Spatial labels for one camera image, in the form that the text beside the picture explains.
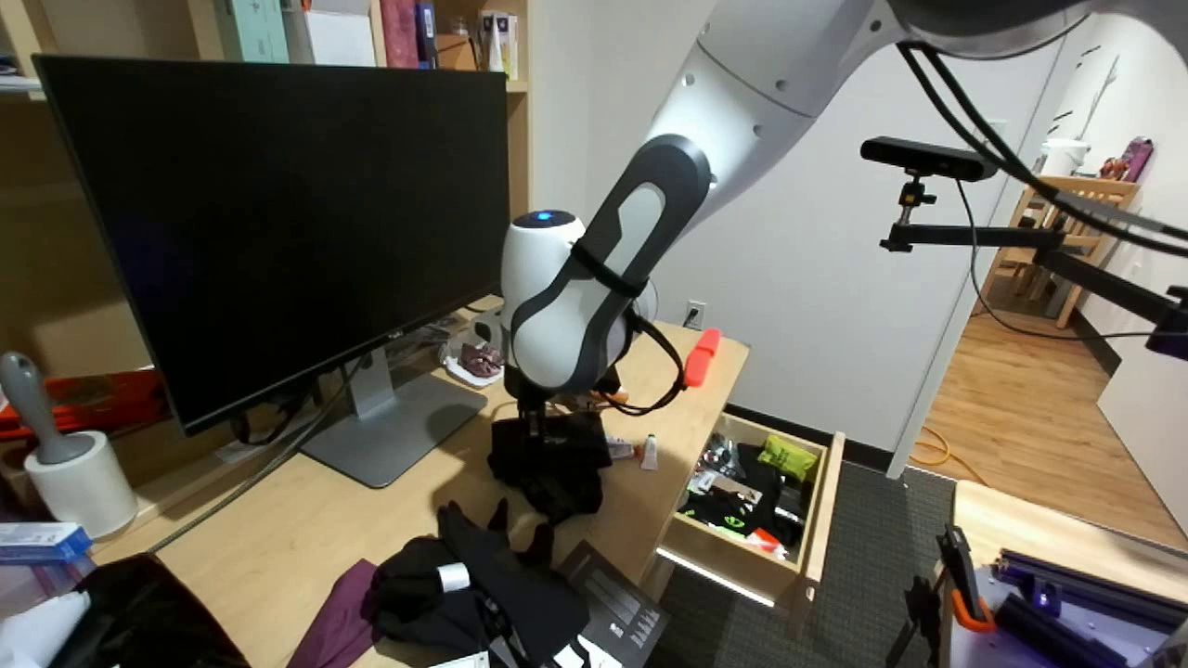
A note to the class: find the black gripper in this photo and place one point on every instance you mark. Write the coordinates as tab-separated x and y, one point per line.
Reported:
544	407

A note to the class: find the black RooSport purse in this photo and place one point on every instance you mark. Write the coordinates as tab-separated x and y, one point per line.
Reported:
551	464

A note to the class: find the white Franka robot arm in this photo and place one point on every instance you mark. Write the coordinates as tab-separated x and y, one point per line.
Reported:
765	77

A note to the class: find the wooden drawer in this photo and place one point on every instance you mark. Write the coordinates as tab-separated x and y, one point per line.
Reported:
729	559

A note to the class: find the white tube teal cap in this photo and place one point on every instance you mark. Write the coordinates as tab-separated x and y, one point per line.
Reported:
621	451

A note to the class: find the white Aquaphor tube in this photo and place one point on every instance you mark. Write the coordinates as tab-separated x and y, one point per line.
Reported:
649	454

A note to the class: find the orange plastic block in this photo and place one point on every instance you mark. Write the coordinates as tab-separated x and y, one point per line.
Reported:
704	357

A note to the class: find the black glove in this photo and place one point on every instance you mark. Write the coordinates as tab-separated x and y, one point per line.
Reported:
531	600

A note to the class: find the black white packet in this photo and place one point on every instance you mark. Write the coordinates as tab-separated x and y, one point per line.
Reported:
724	493

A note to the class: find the black box white print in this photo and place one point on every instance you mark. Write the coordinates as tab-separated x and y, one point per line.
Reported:
618	615

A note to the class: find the black rolled cloth white label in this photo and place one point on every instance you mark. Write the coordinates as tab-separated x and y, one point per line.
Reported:
414	596

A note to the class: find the green pouch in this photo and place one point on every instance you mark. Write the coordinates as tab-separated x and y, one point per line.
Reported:
790	454

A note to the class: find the purple cloth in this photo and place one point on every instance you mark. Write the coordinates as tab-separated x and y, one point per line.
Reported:
339	618

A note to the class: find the black computer monitor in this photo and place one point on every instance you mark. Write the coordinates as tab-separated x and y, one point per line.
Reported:
272	223

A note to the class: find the dark grey cabinet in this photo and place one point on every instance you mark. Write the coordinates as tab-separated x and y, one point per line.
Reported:
868	559

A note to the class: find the blue book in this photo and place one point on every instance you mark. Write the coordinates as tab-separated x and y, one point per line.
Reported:
427	32

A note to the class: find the red book on shelf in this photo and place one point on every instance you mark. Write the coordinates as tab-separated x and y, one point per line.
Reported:
400	32

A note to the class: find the grey white box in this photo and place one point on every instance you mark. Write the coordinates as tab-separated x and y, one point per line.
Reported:
339	32

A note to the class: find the black garment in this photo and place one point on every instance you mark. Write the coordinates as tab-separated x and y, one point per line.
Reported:
149	618

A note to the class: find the red box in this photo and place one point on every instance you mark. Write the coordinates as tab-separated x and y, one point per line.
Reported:
87	407

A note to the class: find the white lint roller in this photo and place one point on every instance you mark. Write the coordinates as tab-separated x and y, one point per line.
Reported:
81	476

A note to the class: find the teal book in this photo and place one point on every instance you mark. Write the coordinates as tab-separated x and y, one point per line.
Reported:
258	26

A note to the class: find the clear container blue lid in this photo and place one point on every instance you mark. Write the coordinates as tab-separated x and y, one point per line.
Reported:
40	559

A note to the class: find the wooden chair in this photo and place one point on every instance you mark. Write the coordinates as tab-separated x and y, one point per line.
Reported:
1064	245

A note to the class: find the purple case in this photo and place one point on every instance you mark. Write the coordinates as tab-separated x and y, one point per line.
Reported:
1089	607

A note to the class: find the white cabinet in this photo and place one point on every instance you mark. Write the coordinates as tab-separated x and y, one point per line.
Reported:
1152	419

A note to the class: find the white wall outlet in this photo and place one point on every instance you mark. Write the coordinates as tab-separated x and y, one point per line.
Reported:
696	312

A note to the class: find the black stereo camera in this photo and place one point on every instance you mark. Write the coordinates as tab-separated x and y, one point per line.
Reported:
928	158

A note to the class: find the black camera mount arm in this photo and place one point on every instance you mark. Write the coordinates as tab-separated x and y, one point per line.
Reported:
1051	245

